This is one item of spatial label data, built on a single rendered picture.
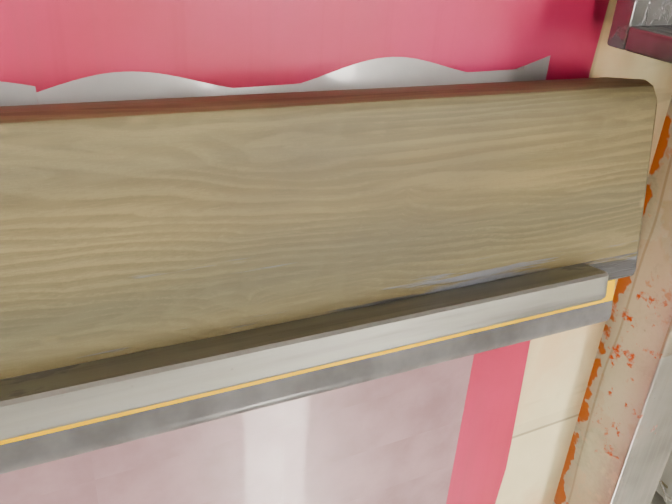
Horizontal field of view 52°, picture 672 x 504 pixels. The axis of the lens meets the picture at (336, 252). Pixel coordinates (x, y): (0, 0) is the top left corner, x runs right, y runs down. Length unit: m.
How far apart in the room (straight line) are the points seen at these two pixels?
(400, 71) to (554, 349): 0.18
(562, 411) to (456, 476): 0.07
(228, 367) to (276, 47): 0.10
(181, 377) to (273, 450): 0.12
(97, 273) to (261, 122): 0.06
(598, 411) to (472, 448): 0.07
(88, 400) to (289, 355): 0.05
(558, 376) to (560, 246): 0.13
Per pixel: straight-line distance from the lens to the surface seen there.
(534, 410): 0.39
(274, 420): 0.29
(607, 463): 0.41
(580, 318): 0.30
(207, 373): 0.19
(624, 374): 0.38
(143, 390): 0.19
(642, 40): 0.26
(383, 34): 0.24
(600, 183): 0.27
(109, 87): 0.21
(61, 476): 0.28
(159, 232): 0.19
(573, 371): 0.39
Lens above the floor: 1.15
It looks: 51 degrees down
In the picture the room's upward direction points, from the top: 136 degrees clockwise
